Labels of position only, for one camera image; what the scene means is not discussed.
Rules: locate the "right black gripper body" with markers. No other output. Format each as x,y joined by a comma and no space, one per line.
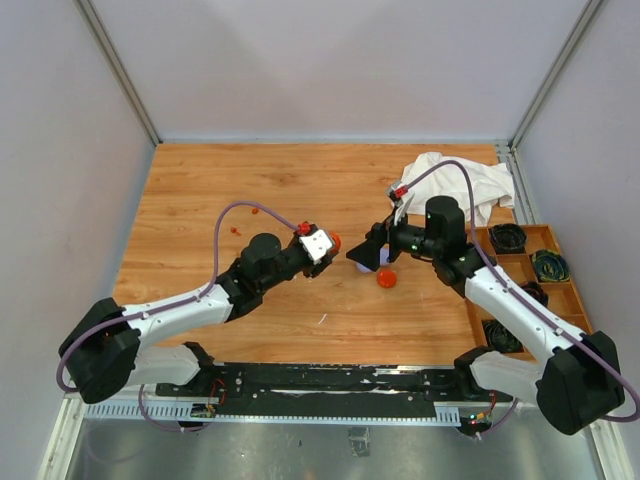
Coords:
401,238

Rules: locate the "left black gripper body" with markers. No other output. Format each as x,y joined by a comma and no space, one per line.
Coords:
298,263

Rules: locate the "purple earbud charging case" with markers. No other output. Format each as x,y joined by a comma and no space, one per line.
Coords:
384,257

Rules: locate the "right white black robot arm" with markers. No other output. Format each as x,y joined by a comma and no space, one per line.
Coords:
574,378

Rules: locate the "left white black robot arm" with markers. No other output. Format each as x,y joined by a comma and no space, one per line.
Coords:
113,346

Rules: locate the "white crumpled cloth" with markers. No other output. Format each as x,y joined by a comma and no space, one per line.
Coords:
492,185

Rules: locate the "wooden compartment tray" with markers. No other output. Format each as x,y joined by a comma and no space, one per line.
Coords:
563,298

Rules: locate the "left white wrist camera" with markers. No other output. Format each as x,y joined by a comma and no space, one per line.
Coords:
317,245

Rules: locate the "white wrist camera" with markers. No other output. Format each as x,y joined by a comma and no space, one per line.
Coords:
317,245
401,198

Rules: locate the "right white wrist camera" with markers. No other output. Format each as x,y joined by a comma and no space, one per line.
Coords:
401,198

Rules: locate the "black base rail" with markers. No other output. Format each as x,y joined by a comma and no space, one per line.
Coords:
325,390

